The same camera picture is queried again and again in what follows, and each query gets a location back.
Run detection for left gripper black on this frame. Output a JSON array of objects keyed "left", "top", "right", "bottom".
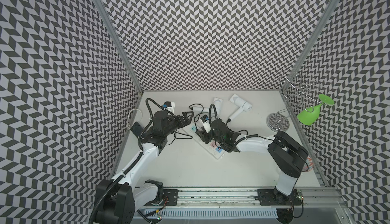
[{"left": 163, "top": 111, "right": 194, "bottom": 136}]

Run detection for white power strip colourful sockets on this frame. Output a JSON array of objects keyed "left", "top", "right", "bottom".
[{"left": 182, "top": 123, "right": 225, "bottom": 160}]

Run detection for dryer black cord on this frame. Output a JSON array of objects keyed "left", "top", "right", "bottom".
[
  {"left": 188, "top": 103, "right": 214, "bottom": 124},
  {"left": 225, "top": 119, "right": 249, "bottom": 139}
]

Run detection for white blow dryer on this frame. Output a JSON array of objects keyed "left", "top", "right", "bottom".
[
  {"left": 227, "top": 94, "right": 252, "bottom": 121},
  {"left": 190, "top": 97, "right": 223, "bottom": 118}
]

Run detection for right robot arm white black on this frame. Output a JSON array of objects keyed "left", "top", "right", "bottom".
[{"left": 196, "top": 104, "right": 308, "bottom": 200}]

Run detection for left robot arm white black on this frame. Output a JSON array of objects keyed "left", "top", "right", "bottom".
[{"left": 88, "top": 98, "right": 194, "bottom": 224}]

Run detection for colourful patterned ceramic bowl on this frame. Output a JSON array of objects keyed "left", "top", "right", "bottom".
[{"left": 302, "top": 156, "right": 313, "bottom": 172}]

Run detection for green plastic wine glass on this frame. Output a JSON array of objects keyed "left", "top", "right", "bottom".
[{"left": 297, "top": 94, "right": 335, "bottom": 126}]

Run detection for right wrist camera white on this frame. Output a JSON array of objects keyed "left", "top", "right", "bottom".
[{"left": 201, "top": 114, "right": 211, "bottom": 133}]

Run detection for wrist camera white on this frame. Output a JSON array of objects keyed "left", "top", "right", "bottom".
[
  {"left": 162, "top": 101, "right": 175, "bottom": 115},
  {"left": 201, "top": 114, "right": 211, "bottom": 133}
]

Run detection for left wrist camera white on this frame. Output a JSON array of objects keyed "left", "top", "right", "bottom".
[{"left": 162, "top": 101, "right": 175, "bottom": 115}]

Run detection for white cable at wall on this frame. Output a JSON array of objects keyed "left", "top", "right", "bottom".
[{"left": 126, "top": 107, "right": 143, "bottom": 130}]

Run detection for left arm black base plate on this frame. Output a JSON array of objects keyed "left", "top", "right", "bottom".
[{"left": 159, "top": 188, "right": 179, "bottom": 206}]

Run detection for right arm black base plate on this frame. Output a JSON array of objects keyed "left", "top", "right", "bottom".
[{"left": 255, "top": 188, "right": 303, "bottom": 206}]

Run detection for metal wire glass rack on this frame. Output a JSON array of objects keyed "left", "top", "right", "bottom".
[{"left": 281, "top": 72, "right": 320, "bottom": 108}]

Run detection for aluminium front rail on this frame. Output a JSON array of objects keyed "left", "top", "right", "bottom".
[{"left": 141, "top": 187, "right": 347, "bottom": 209}]

